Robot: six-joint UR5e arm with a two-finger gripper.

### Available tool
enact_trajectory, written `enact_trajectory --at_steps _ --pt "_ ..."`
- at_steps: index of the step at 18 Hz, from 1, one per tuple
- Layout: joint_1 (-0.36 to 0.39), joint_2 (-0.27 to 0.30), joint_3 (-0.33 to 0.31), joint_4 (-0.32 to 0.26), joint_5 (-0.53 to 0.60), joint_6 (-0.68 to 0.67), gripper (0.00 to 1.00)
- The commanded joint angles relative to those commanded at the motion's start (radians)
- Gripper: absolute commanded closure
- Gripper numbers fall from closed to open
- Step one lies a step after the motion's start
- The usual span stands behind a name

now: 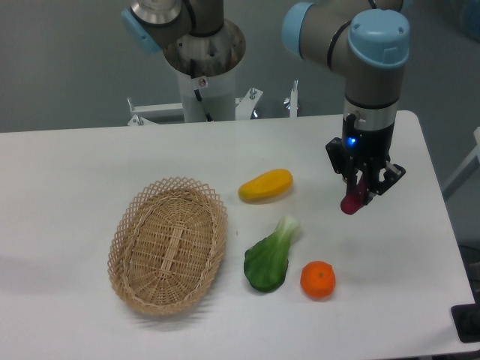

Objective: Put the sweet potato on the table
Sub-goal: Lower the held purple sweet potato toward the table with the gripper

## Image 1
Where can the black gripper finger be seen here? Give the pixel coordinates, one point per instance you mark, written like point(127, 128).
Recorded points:
point(350, 175)
point(370, 177)

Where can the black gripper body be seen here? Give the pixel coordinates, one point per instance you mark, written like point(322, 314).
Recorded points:
point(365, 147)

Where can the purple sweet potato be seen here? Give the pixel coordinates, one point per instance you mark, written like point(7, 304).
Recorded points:
point(354, 199)

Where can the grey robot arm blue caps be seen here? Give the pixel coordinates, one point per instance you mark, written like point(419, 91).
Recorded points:
point(366, 42)

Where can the yellow mango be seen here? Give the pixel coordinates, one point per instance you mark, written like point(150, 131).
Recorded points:
point(266, 186)

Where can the orange tangerine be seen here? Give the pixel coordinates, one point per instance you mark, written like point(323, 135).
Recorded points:
point(318, 279)

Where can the green bok choy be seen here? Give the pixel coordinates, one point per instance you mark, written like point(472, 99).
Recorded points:
point(266, 263)

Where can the black device at table edge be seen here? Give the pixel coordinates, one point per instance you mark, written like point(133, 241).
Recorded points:
point(466, 321)

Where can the woven wicker basket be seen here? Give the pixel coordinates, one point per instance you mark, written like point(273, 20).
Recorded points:
point(168, 246)

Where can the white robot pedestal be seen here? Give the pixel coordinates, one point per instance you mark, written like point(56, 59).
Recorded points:
point(207, 64)

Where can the white metal base frame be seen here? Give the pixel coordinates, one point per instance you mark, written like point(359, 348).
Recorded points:
point(194, 109)

